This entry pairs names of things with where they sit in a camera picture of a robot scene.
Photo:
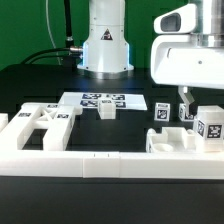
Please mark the black cable thick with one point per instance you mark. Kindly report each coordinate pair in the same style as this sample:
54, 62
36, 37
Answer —
59, 53

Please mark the white sheet with tags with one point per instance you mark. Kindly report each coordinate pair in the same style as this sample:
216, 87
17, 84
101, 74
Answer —
90, 100

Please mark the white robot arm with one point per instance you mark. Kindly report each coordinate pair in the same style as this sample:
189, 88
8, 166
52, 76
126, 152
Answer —
106, 52

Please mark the white U-shaped obstacle fence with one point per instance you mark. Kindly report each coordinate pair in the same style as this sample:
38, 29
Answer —
196, 165

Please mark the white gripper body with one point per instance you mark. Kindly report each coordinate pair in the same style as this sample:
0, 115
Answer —
189, 49

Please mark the white block at left edge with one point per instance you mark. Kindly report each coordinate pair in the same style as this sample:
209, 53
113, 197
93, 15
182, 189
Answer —
3, 120

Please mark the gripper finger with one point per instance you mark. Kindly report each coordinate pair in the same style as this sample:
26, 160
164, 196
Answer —
187, 98

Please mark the white chair back frame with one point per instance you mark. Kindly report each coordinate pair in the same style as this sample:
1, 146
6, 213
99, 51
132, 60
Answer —
56, 119

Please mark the white chair seat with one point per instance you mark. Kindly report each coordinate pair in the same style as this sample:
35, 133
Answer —
171, 140

